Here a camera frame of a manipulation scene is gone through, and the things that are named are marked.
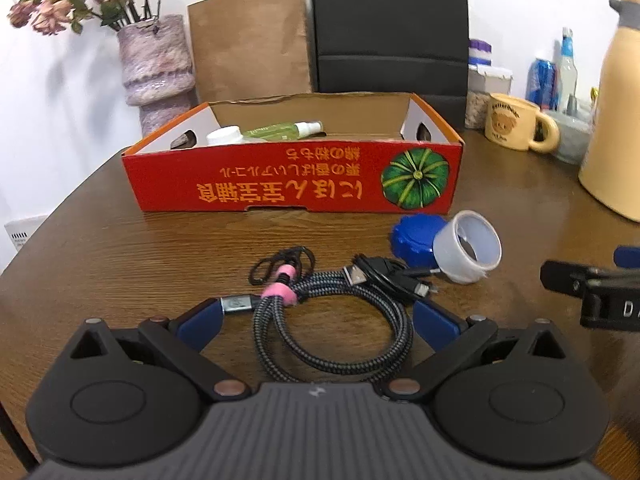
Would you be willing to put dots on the mottled pink ceramic vase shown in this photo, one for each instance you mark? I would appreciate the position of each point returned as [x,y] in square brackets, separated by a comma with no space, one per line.
[155,60]

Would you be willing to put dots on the clear plastic bowl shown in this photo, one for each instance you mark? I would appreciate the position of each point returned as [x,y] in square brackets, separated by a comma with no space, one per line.
[575,135]

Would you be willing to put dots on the brown paper bag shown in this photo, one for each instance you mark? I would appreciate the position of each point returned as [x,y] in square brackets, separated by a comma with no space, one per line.
[250,45]

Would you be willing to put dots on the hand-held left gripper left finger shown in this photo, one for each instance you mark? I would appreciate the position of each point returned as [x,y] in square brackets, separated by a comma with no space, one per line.
[200,323]

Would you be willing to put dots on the translucent plastic cup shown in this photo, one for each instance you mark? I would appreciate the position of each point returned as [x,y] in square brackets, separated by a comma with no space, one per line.
[452,255]

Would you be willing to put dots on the purple white small container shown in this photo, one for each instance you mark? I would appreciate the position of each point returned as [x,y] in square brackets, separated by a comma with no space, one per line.
[480,52]

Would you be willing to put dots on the black chair back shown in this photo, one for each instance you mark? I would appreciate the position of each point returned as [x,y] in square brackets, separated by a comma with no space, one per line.
[390,25]

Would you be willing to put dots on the blue round lid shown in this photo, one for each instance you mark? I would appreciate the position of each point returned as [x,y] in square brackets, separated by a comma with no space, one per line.
[412,240]

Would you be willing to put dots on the clear storage jar white lid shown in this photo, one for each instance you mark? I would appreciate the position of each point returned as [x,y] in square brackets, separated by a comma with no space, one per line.
[475,105]

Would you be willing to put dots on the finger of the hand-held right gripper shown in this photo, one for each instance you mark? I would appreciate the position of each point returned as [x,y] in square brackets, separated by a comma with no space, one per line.
[565,277]
[629,256]

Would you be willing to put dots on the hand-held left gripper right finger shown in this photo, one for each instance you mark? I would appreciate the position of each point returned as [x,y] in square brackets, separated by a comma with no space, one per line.
[435,325]

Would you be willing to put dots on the clear bottle blue cap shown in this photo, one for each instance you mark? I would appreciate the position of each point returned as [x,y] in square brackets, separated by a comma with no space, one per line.
[567,75]

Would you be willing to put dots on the yellow bear mug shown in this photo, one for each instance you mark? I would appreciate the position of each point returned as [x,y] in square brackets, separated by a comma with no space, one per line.
[510,125]

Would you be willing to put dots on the green spray bottle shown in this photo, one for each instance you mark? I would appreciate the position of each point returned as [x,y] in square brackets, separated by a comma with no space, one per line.
[272,132]

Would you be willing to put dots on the red cardboard box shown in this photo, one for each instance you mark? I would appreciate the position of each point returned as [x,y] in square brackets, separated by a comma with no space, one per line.
[250,180]

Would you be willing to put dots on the yellow thermos jug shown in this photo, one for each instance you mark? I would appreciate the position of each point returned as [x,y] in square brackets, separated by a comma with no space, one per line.
[620,135]

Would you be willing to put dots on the blue drink can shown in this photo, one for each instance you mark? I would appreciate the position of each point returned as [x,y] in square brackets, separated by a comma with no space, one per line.
[542,82]

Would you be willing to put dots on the white plastic bottle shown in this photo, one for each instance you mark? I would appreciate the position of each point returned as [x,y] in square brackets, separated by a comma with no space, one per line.
[225,136]

